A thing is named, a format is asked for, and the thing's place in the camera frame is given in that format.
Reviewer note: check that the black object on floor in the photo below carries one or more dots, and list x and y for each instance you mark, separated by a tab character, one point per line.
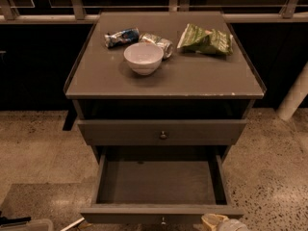
7	221

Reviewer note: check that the grey wooden drawer cabinet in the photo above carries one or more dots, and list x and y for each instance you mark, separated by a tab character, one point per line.
186	86

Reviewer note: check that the crushed silver green can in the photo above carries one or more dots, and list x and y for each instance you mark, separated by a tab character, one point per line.
163	43

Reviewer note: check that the white support column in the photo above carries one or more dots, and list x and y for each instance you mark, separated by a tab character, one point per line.
295	95

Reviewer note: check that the metal window railing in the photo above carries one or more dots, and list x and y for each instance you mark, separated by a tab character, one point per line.
87	11

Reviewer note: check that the green chip bag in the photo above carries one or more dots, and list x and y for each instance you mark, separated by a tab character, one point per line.
211	42

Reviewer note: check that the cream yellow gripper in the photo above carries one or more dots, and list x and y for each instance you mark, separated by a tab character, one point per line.
233	225

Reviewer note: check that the grey drawer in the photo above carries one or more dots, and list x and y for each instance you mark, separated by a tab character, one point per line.
161	131
159	192

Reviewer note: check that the white metal rod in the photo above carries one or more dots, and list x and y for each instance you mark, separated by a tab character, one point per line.
73	224

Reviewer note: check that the crushed blue soda can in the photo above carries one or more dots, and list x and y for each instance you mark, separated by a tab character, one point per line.
122	37

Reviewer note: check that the white ceramic bowl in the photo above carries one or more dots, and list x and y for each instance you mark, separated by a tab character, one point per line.
143	57

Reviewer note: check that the grey top drawer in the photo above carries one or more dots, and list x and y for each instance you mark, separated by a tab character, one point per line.
161	131

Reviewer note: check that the clear plastic bin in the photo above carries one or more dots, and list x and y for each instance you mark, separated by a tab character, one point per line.
32	225

